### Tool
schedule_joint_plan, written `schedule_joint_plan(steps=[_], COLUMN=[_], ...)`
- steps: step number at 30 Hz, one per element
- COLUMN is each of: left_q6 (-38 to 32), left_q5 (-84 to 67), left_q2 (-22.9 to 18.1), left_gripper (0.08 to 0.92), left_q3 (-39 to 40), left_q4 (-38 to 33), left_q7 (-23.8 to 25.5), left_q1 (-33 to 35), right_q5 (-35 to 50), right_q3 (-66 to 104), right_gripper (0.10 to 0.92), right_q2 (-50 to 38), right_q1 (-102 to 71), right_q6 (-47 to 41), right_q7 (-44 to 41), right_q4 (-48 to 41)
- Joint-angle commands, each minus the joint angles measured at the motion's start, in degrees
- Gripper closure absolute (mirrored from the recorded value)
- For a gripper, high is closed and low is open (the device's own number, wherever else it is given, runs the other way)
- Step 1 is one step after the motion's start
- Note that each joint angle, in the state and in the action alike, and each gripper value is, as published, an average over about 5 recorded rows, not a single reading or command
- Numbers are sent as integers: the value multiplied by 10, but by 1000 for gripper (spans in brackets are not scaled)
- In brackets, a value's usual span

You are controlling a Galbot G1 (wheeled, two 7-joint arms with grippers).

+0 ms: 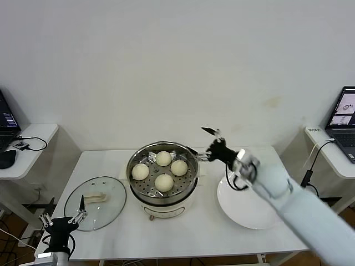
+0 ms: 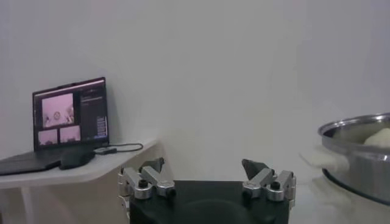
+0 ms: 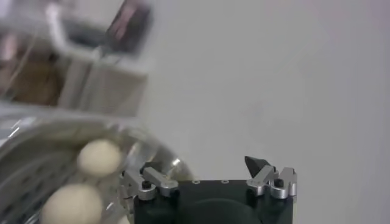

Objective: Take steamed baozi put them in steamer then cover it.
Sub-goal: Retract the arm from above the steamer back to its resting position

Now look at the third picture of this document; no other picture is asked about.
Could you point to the stainless steel steamer basket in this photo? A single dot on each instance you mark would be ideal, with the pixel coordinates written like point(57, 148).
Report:
point(30, 170)

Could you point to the white side desk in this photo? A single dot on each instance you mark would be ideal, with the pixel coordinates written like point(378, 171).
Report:
point(112, 88)

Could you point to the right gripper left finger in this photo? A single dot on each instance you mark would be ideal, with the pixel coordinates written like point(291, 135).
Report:
point(158, 179)

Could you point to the white steamed baozi bun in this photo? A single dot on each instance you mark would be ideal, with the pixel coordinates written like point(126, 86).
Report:
point(99, 156)
point(123, 220)
point(71, 204)

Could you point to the black laptop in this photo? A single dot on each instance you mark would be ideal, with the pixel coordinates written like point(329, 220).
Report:
point(131, 24)

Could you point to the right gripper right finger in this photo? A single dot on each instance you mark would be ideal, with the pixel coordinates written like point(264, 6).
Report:
point(262, 178)

